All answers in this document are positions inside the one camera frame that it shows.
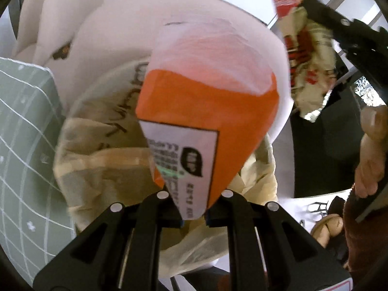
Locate orange courier bag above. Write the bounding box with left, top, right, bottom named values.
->
left=136, top=16, right=279, bottom=220

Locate red chip bag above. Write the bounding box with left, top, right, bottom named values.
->
left=274, top=0, right=337, bottom=122

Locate person's red sleeve forearm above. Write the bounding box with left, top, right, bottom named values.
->
left=343, top=191, right=387, bottom=284

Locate person's right hand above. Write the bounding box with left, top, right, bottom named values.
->
left=354, top=105, right=387, bottom=198

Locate green checkered tablecloth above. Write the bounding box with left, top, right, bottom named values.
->
left=1, top=58, right=76, bottom=284

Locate near beige chair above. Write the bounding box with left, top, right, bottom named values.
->
left=64, top=0, right=295, bottom=201

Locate beige chair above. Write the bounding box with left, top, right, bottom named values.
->
left=13, top=0, right=44, bottom=62
left=32, top=0, right=106, bottom=66
left=64, top=0, right=295, bottom=201

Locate far beige chair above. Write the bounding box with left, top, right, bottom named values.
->
left=13, top=0, right=44, bottom=62

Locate middle beige chair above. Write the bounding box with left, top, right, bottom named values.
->
left=32, top=0, right=106, bottom=66

